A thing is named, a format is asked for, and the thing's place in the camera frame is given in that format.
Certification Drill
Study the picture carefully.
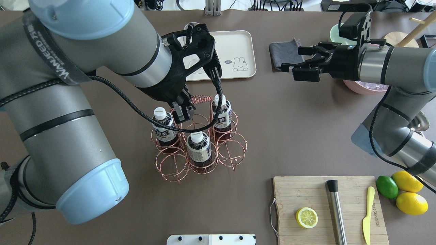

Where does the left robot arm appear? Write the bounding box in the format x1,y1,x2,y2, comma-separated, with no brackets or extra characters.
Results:
1,0,221,224

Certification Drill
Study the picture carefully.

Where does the bamboo cutting board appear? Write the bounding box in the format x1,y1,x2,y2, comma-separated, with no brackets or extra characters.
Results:
273,176,376,245

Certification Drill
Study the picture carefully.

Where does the tea bottle white cap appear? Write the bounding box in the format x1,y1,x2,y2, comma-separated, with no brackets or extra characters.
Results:
153,107,180,147

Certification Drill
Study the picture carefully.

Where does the pink bowl of ice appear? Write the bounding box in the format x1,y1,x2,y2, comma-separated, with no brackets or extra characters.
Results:
343,80,389,96

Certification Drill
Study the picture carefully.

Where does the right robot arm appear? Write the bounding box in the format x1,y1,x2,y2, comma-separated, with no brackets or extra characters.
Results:
281,40,435,185

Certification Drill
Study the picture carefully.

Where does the yellow plastic knife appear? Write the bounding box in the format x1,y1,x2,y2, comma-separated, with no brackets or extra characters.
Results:
362,186,375,245

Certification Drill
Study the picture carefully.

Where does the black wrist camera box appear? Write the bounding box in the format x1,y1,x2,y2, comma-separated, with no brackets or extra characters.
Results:
339,12,371,44

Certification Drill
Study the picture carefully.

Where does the green bowl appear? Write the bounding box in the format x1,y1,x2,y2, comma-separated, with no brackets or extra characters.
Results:
329,24,357,45

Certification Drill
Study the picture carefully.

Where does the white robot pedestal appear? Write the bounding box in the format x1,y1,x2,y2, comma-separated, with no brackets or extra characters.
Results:
166,234,256,245

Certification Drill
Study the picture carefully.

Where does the wooden cup tree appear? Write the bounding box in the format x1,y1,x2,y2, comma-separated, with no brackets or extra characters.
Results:
384,11,436,48

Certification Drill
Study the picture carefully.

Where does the copper wire bottle basket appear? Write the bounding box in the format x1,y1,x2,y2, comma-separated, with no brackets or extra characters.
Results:
151,96,248,182

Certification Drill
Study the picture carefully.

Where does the lemon half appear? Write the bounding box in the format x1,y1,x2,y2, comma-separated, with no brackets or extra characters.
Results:
296,207,318,229

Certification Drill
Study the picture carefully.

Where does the steel ice scoop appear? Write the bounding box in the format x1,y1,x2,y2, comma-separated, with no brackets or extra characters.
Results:
408,111,430,132

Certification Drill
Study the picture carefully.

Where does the steel muddler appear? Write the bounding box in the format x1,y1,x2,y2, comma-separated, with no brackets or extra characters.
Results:
326,180,348,245

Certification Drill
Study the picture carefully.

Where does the grey folded cloth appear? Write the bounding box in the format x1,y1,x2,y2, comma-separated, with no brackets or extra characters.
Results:
268,38,304,71

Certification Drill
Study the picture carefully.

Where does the whole lemon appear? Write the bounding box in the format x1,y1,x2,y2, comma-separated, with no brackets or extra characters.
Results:
395,192,428,215
391,170,424,193

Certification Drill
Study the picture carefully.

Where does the lime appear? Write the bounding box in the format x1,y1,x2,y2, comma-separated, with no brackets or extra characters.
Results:
376,176,399,199

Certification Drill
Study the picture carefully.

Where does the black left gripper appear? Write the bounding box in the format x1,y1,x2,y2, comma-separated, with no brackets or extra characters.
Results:
139,24,222,124

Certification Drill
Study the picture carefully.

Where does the wine glass on tray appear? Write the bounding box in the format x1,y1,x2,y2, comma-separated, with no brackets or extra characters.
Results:
184,22,199,46

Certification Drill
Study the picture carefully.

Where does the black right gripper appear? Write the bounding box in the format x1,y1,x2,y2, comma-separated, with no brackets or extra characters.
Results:
281,42,362,82

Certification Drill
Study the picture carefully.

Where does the cream serving tray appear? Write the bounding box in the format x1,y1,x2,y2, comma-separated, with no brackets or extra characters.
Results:
175,30,257,82

